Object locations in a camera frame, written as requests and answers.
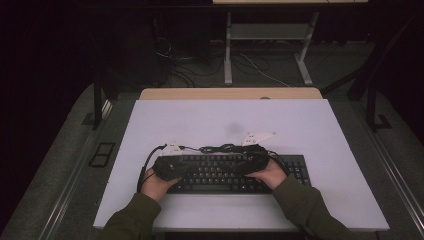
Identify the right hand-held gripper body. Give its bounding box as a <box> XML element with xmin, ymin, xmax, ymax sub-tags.
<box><xmin>233</xmin><ymin>132</ymin><xmax>278</xmax><ymax>177</ymax></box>

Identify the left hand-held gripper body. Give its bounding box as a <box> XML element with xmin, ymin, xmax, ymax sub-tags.
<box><xmin>152</xmin><ymin>141</ymin><xmax>186</xmax><ymax>182</ymax></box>

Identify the black computer keyboard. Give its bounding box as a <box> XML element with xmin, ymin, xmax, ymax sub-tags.
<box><xmin>166</xmin><ymin>153</ymin><xmax>312</xmax><ymax>195</ymax></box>

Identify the person's right hand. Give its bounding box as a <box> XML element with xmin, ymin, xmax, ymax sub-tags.
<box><xmin>244</xmin><ymin>158</ymin><xmax>288</xmax><ymax>191</ymax></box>

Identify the person's left hand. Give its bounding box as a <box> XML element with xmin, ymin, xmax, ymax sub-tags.
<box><xmin>140</xmin><ymin>168</ymin><xmax>183</xmax><ymax>203</ymax></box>

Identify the black floor socket panel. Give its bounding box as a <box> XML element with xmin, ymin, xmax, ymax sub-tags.
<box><xmin>88</xmin><ymin>142</ymin><xmax>117</xmax><ymax>168</ymax></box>

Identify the black upright metal stand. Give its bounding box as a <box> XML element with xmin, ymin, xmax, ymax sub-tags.
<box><xmin>92</xmin><ymin>71</ymin><xmax>113</xmax><ymax>131</ymax></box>
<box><xmin>365</xmin><ymin>84</ymin><xmax>393</xmax><ymax>133</ymax></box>

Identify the black slanted stand bar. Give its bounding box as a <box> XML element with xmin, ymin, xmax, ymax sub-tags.
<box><xmin>320</xmin><ymin>13</ymin><xmax>424</xmax><ymax>101</ymax></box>

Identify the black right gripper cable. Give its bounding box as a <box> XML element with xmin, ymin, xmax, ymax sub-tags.
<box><xmin>266</xmin><ymin>149</ymin><xmax>289</xmax><ymax>174</ymax></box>

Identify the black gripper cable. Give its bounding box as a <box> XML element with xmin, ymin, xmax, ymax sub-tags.
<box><xmin>136</xmin><ymin>144</ymin><xmax>168</xmax><ymax>194</ymax></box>
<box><xmin>266</xmin><ymin>149</ymin><xmax>289</xmax><ymax>174</ymax></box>

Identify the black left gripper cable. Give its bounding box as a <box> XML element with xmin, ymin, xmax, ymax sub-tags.
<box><xmin>136</xmin><ymin>144</ymin><xmax>168</xmax><ymax>194</ymax></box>

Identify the black keyboard cable with plug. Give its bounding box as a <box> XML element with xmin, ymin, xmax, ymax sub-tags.
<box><xmin>179</xmin><ymin>143</ymin><xmax>249</xmax><ymax>155</ymax></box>

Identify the white floor cable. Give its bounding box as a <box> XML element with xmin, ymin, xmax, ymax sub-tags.
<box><xmin>239</xmin><ymin>53</ymin><xmax>291</xmax><ymax>88</ymax></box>

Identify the tangle of black floor cables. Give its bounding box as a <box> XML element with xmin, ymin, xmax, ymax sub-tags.
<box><xmin>154</xmin><ymin>36</ymin><xmax>224</xmax><ymax>88</ymax></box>

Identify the metal floor rail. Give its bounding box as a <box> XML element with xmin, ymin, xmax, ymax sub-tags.
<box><xmin>38</xmin><ymin>133</ymin><xmax>101</xmax><ymax>240</ymax></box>
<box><xmin>353</xmin><ymin>103</ymin><xmax>424</xmax><ymax>228</ymax></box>

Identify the desk with white metal frame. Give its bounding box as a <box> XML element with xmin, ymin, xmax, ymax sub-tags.
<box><xmin>212</xmin><ymin>0</ymin><xmax>369</xmax><ymax>87</ymax></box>

